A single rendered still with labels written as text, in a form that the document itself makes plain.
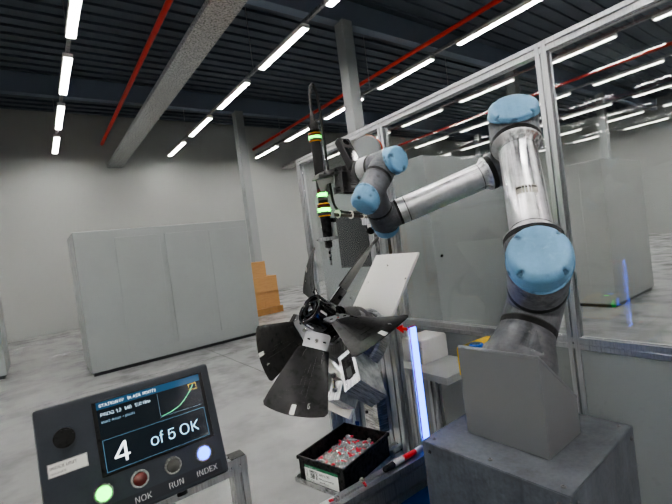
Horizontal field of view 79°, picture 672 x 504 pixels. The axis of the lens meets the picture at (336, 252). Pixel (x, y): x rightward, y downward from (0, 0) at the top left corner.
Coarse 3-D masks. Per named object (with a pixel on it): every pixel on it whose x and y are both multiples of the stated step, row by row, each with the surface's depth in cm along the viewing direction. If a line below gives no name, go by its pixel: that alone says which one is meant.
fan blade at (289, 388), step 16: (304, 352) 138; (320, 352) 139; (288, 368) 136; (304, 368) 135; (320, 368) 135; (288, 384) 132; (304, 384) 132; (320, 384) 131; (272, 400) 131; (288, 400) 129; (304, 400) 128; (320, 400) 128; (304, 416) 125; (320, 416) 124
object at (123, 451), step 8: (128, 432) 65; (136, 432) 65; (104, 440) 63; (112, 440) 63; (120, 440) 64; (128, 440) 64; (136, 440) 65; (104, 448) 63; (112, 448) 63; (120, 448) 64; (128, 448) 64; (136, 448) 65; (104, 456) 62; (112, 456) 63; (120, 456) 63; (128, 456) 64; (136, 456) 64; (112, 464) 62; (120, 464) 63; (128, 464) 64
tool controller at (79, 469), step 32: (128, 384) 67; (160, 384) 69; (192, 384) 72; (32, 416) 60; (64, 416) 61; (96, 416) 63; (128, 416) 65; (160, 416) 68; (192, 416) 70; (64, 448) 60; (96, 448) 62; (160, 448) 66; (192, 448) 69; (64, 480) 59; (96, 480) 61; (128, 480) 63; (160, 480) 65; (192, 480) 67
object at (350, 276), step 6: (372, 246) 157; (366, 252) 147; (360, 258) 141; (354, 264) 141; (360, 264) 152; (354, 270) 149; (348, 276) 146; (354, 276) 153; (342, 282) 144; (348, 282) 151
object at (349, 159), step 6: (342, 138) 125; (336, 144) 125; (342, 144) 123; (348, 144) 125; (342, 150) 123; (348, 150) 123; (354, 150) 125; (342, 156) 123; (348, 156) 121; (354, 156) 123; (348, 162) 121; (348, 168) 121
